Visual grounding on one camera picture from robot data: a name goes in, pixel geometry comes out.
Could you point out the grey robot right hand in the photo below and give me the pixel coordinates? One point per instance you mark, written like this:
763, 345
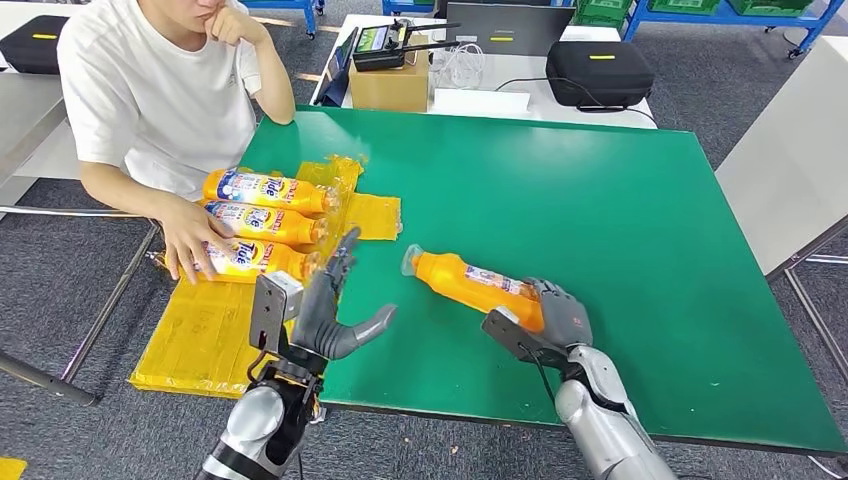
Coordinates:
566, 321

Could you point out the person's left hand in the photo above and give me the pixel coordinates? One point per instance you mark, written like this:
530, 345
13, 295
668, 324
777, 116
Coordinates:
232, 26

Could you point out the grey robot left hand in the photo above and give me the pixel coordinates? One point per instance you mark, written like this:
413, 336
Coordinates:
321, 324

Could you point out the person's right hand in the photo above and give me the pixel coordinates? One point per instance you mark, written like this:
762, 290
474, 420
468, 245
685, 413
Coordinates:
189, 238

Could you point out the orange detergent bottle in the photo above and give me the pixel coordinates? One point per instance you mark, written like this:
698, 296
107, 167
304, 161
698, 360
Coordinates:
305, 195
298, 228
278, 260
450, 278

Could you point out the person's right forearm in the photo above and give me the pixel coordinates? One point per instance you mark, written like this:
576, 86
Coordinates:
126, 189

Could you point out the person's left forearm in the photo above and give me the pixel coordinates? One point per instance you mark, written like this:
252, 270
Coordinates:
275, 86

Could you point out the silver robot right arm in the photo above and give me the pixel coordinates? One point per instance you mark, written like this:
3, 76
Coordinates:
609, 424

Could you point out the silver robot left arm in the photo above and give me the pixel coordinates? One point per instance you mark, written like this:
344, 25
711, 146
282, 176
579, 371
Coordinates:
252, 424

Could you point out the yellow taped mat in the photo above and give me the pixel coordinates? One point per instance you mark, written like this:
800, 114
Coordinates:
199, 331

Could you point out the person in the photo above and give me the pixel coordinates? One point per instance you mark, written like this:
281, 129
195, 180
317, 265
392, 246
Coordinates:
152, 99

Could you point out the dark blue tablet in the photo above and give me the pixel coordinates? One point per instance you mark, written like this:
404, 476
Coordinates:
335, 85

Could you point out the black remote controller with antennas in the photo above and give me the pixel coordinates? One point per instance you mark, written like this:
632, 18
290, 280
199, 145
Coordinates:
376, 52

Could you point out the brown cardboard box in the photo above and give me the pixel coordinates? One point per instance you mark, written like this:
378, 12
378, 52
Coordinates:
389, 87

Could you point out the black case with yellow label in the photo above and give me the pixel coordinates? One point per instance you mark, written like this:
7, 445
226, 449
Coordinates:
599, 83
33, 50

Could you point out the steel side table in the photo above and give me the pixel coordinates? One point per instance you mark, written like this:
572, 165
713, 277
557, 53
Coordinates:
26, 119

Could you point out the white flat box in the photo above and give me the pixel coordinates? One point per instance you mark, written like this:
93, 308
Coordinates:
478, 103

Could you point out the grey side table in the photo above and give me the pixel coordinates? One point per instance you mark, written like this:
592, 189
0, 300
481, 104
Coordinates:
782, 166

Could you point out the yellow floor marker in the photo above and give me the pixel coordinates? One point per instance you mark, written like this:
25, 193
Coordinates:
10, 469

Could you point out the green plastic crate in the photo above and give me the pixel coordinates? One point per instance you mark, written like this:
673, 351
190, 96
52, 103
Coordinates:
599, 10
686, 6
765, 6

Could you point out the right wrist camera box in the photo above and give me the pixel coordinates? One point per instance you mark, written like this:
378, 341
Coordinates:
510, 331

